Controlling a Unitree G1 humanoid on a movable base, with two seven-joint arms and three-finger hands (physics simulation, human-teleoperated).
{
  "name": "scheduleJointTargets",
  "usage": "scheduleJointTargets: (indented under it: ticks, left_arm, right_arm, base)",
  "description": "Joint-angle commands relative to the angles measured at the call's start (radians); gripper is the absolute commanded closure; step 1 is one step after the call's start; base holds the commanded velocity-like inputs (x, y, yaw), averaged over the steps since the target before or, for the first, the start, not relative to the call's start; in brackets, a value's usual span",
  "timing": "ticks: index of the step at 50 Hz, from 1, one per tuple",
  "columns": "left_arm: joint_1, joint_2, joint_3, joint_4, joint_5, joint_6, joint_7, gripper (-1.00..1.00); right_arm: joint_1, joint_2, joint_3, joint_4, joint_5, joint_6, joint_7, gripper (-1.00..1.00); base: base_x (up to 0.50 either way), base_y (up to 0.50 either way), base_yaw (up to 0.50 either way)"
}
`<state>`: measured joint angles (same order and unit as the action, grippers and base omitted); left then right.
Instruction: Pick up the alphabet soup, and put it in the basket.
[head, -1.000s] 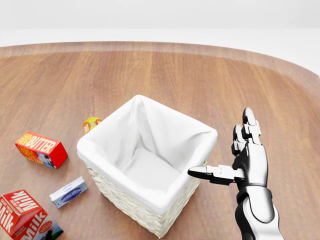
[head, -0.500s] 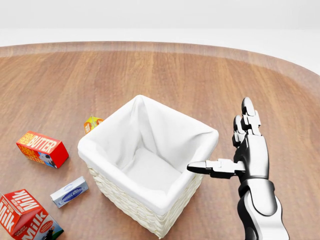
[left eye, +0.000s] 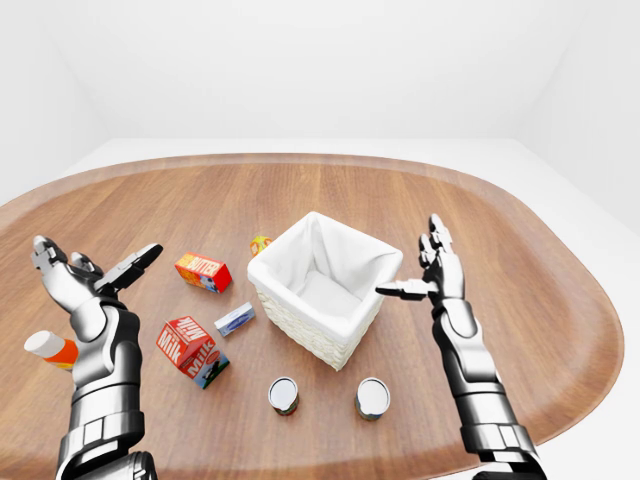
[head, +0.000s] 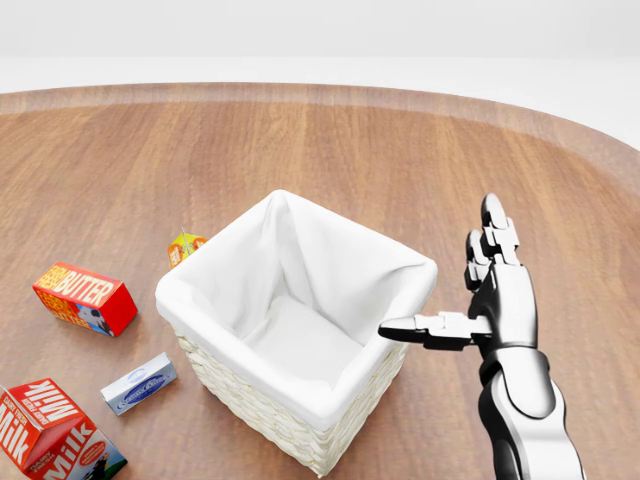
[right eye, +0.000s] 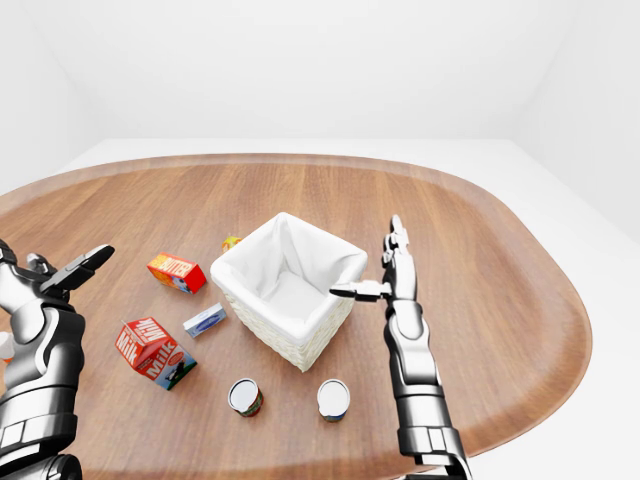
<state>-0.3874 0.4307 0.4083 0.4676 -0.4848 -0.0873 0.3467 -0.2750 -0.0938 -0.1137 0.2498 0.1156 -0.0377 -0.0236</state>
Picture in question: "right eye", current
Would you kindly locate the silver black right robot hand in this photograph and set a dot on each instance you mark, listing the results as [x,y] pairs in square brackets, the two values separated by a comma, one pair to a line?
[406,325]

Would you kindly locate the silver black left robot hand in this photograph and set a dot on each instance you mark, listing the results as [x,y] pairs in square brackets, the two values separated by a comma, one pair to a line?
[47,327]

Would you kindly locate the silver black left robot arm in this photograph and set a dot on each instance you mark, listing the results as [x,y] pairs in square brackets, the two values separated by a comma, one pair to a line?
[40,400]

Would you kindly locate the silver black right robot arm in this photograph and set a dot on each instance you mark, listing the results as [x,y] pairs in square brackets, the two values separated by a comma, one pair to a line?
[425,415]

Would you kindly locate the white woven basket with liner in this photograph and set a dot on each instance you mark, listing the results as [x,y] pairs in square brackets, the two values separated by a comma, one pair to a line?
[285,295]

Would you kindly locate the small white orange object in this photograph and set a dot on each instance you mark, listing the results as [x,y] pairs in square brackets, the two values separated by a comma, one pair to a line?
[5,347]

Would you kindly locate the blue white label tin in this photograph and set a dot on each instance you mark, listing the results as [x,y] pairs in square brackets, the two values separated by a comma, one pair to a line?
[333,400]

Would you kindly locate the red milk carton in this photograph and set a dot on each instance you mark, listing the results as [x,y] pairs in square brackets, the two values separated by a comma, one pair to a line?
[152,352]

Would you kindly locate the red orange butter box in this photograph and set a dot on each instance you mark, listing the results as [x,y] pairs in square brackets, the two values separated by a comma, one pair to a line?
[175,271]

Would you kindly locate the small white blue box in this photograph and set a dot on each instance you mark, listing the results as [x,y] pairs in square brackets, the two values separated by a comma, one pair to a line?
[205,321]

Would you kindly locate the red green label tin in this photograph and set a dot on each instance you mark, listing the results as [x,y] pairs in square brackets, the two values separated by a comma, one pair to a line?
[245,397]

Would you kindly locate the small orange yellow carton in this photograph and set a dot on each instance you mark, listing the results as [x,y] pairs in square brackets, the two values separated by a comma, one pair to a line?
[230,244]

